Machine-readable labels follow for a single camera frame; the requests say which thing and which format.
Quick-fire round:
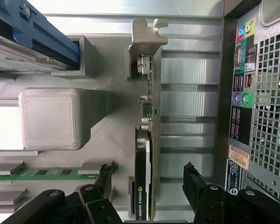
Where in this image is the green RAM stick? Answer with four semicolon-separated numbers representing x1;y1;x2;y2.
0;168;101;181

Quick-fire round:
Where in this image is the grey printed parts rack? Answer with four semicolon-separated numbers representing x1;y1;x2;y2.
0;35;154;221

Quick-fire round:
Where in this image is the silver CPU chip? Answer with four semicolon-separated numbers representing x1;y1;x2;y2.
0;105;24;151

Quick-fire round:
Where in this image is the open dark grey PC case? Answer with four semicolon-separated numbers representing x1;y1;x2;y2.
214;0;280;210

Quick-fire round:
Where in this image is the hard drive with blue label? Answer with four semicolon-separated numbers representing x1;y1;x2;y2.
0;0;82;70

